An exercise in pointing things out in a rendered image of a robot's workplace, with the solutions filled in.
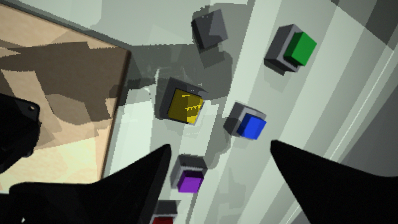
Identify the green button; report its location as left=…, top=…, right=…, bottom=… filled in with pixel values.
left=264, top=24, right=317, bottom=72

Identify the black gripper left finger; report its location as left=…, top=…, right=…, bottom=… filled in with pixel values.
left=9, top=144, right=172, bottom=224

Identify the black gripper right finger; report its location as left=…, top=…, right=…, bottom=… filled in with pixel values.
left=270, top=139, right=398, bottom=224

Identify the red button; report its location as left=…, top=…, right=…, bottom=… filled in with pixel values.
left=149, top=202, right=178, bottom=224

